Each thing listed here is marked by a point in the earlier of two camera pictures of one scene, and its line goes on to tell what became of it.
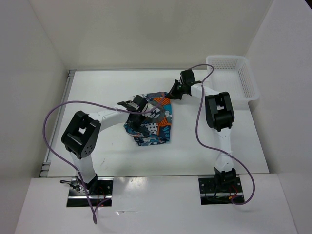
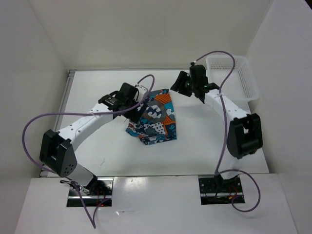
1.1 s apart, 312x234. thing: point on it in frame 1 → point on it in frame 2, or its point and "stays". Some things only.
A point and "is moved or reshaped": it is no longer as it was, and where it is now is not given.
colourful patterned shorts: x=158 y=123 is moved or reshaped
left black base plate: x=77 y=197 stays
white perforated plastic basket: x=234 y=75 stays
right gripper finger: x=175 y=95 → x=185 y=89
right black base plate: x=211 y=193 stays
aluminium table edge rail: x=45 y=170 stays
